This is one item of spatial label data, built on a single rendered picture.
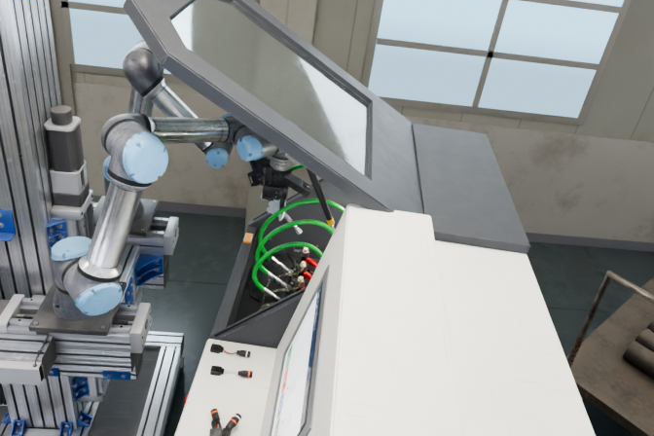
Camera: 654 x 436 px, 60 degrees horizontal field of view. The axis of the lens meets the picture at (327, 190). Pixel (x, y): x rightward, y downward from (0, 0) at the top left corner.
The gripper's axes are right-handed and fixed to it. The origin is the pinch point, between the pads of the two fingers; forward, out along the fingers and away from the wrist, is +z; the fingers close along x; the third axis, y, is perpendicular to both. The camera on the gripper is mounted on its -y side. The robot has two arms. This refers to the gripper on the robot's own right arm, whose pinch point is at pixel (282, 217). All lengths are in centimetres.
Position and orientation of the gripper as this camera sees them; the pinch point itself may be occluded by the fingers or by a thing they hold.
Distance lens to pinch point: 195.4
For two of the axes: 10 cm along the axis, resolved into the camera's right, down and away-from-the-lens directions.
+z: -1.3, 8.5, 5.2
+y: -9.9, -1.5, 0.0
